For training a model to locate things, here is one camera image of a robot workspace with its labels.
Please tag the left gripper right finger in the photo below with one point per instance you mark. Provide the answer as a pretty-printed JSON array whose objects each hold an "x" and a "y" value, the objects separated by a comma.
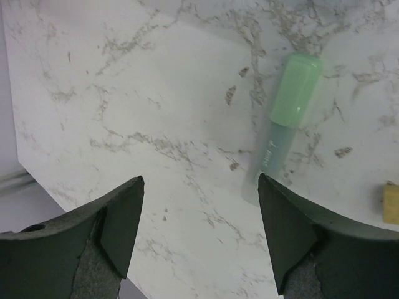
[{"x": 317, "y": 253}]

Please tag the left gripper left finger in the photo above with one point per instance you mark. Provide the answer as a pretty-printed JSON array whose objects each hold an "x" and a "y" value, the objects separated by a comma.
[{"x": 84, "y": 253}]

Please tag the green highlighter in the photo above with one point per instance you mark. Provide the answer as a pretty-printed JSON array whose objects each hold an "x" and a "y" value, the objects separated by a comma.
[{"x": 285, "y": 113}]

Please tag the yellow eraser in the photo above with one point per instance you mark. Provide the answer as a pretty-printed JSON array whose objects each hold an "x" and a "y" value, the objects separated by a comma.
[{"x": 391, "y": 204}]

